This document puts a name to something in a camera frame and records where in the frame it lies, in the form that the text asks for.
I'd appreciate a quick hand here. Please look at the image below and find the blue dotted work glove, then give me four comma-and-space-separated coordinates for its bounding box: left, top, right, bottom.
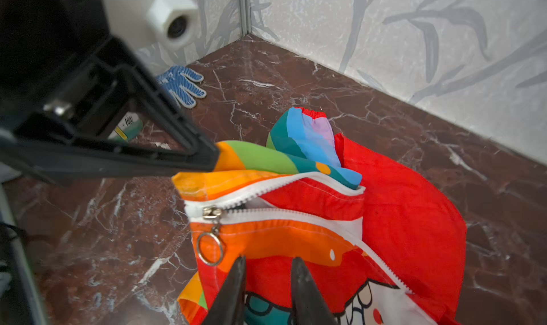
156, 66, 207, 109

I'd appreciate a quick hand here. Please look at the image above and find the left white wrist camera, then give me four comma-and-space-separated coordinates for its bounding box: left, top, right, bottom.
102, 0, 199, 51

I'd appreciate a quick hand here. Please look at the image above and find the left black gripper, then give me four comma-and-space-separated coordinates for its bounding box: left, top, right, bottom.
1, 0, 111, 132

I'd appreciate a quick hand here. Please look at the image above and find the white red rainbow jacket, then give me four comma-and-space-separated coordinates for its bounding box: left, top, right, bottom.
172, 108, 467, 324

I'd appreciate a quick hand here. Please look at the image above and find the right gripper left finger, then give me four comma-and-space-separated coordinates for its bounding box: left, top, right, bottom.
202, 256, 246, 325

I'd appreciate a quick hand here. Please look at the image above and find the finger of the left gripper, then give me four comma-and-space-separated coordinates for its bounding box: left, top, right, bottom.
1, 132, 219, 185
106, 37, 219, 171

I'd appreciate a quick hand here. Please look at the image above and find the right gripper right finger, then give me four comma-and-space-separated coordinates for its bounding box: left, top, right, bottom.
291, 257, 337, 325

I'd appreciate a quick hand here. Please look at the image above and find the green round tape roll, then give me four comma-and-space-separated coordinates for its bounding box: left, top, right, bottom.
108, 112, 143, 143

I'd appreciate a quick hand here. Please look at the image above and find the metal zipper pull ring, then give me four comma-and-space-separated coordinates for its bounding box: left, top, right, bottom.
195, 206, 225, 267

